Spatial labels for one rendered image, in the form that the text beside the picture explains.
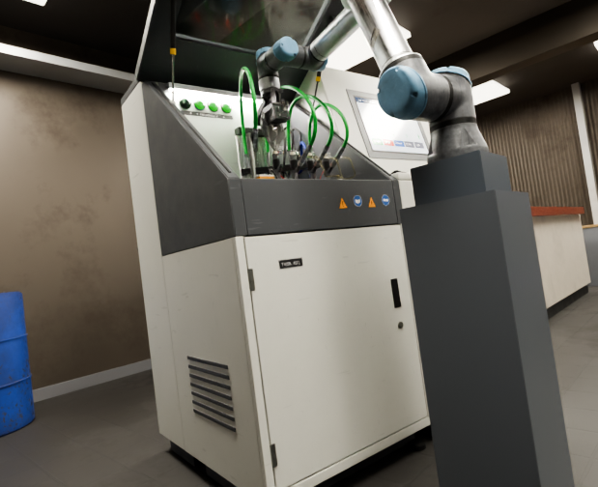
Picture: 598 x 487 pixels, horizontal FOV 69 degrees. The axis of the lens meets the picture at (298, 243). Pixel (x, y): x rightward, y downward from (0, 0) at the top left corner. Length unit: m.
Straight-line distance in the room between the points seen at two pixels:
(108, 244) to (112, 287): 0.34
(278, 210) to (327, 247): 0.20
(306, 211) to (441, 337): 0.53
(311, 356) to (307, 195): 0.48
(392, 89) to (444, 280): 0.47
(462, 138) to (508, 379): 0.57
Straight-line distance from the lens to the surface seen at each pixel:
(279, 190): 1.28
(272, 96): 1.64
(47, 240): 3.64
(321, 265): 1.33
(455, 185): 1.11
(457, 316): 1.10
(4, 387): 2.90
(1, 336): 2.88
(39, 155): 3.76
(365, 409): 1.48
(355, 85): 2.16
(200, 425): 1.62
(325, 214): 1.37
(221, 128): 1.89
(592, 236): 5.92
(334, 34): 1.58
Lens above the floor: 0.70
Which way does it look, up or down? 3 degrees up
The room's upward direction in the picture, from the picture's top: 8 degrees counter-clockwise
